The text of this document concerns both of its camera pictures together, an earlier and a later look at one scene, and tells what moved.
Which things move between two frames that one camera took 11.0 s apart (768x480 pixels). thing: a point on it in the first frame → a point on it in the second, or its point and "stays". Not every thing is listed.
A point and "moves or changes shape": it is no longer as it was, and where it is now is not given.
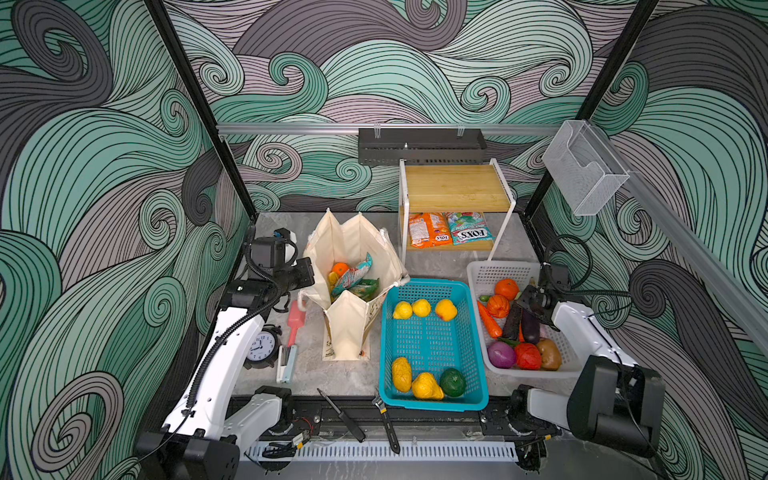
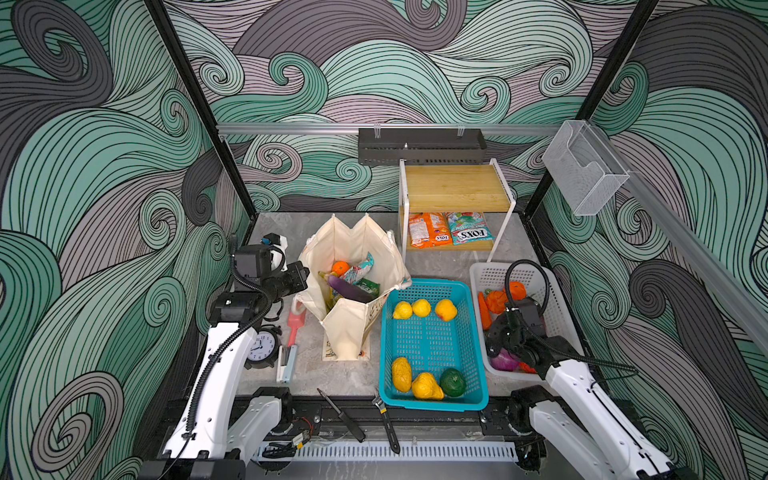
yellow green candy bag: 366,289 stays
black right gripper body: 530,299 → 502,335
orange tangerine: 340,268 stays
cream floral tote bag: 349,264 stays
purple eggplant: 530,327 moves or changes shape
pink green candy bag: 351,276 stays
